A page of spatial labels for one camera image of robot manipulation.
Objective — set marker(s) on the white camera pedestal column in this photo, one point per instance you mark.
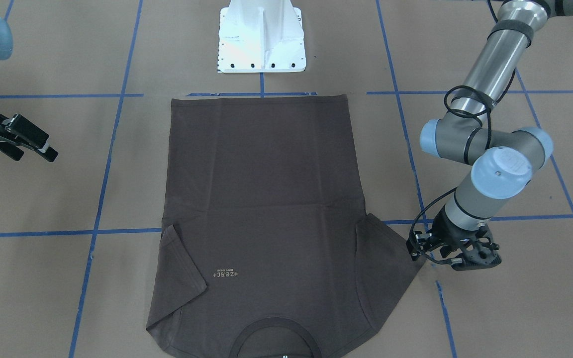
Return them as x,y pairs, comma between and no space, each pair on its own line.
261,36

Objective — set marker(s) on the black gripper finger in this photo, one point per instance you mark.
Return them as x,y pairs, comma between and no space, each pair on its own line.
18,131
419,243

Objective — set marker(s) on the brown t-shirt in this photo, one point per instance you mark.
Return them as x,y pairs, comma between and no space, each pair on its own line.
267,250

